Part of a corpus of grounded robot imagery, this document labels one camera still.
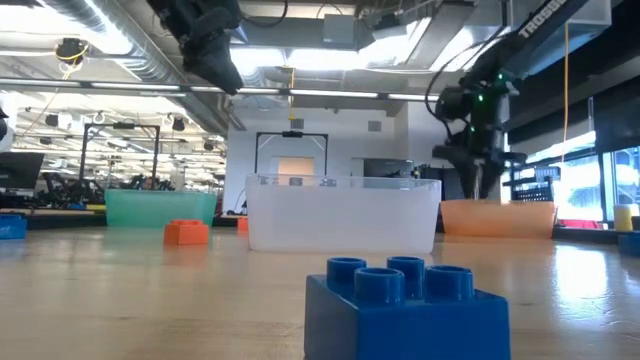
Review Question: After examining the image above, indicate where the orange hanging cable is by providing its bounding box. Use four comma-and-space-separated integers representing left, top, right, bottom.
563, 22, 571, 164

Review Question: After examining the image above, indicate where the yellow cylinder container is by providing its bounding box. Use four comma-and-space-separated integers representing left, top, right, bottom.
613, 203, 635, 232

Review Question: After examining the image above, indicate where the clear plastic bin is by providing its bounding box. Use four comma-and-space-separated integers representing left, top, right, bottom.
244, 173, 443, 255

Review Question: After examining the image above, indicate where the small blue toy block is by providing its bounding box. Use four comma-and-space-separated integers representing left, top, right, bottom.
0, 213, 28, 241
303, 255, 513, 360

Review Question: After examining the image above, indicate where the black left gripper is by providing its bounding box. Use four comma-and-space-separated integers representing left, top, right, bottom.
164, 9, 245, 95

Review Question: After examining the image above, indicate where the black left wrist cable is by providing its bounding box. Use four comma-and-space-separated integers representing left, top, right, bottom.
239, 0, 290, 29

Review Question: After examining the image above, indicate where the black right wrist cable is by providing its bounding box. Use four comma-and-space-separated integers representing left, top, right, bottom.
424, 29, 506, 139

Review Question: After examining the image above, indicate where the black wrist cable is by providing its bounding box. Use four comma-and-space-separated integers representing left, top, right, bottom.
239, 0, 290, 29
424, 29, 506, 139

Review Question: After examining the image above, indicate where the black background rig frame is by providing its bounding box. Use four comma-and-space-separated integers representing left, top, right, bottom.
253, 130, 330, 176
79, 122, 162, 194

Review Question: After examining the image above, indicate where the gray ceiling box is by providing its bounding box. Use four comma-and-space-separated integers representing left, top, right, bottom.
322, 13, 357, 45

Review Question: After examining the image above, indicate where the black cabinet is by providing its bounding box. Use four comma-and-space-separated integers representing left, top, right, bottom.
418, 163, 469, 201

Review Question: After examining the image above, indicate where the black shelf rack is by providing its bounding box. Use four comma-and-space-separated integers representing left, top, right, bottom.
502, 164, 556, 202

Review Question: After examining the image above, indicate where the black monitor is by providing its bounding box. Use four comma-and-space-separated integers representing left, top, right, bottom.
0, 151, 46, 192

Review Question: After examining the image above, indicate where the long linear ceiling light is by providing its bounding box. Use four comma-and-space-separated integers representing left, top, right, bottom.
0, 77, 441, 104

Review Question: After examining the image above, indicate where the green plastic bin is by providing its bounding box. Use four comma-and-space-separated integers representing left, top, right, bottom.
103, 188, 219, 231

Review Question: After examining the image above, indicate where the black yellow cable reel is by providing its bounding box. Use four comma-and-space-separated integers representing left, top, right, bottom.
53, 37, 91, 66

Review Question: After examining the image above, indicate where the silver ventilation duct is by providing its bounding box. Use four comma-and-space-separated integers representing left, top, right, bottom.
42, 0, 236, 134

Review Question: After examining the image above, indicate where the orange plastic bin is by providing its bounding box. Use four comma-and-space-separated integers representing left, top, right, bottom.
439, 199, 557, 240

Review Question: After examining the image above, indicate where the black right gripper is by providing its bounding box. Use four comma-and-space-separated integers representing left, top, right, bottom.
432, 72, 526, 200

